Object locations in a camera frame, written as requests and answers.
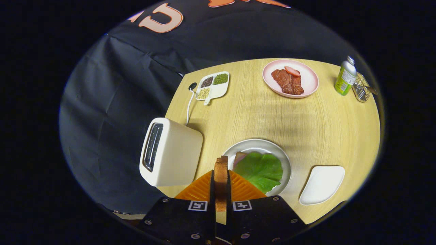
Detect toasted bread slice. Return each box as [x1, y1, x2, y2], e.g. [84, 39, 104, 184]
[214, 156, 229, 212]

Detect green label bottle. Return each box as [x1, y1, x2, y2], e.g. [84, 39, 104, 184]
[334, 56, 357, 96]

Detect brown meat slices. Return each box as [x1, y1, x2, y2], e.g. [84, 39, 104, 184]
[271, 69, 305, 95]

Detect round pink ham slice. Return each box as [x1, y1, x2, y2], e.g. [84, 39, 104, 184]
[233, 152, 247, 170]

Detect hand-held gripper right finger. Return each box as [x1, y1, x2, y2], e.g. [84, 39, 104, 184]
[225, 169, 307, 245]

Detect white toaster cable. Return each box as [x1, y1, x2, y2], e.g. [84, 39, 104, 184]
[186, 82, 198, 126]

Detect white divided dish with beans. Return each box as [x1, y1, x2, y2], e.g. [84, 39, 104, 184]
[196, 71, 230, 105]

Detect small white square dish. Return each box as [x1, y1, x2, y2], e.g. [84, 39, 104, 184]
[299, 165, 345, 206]

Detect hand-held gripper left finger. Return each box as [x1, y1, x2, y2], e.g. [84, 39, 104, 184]
[138, 169, 217, 245]

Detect pink plate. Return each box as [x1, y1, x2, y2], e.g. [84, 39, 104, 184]
[262, 59, 320, 99]

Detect round white plate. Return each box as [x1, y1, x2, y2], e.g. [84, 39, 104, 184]
[222, 139, 292, 197]

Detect green lettuce leaf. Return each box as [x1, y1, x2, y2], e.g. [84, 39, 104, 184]
[234, 151, 283, 194]

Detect white toaster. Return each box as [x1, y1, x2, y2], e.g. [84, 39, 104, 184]
[139, 117, 203, 187]

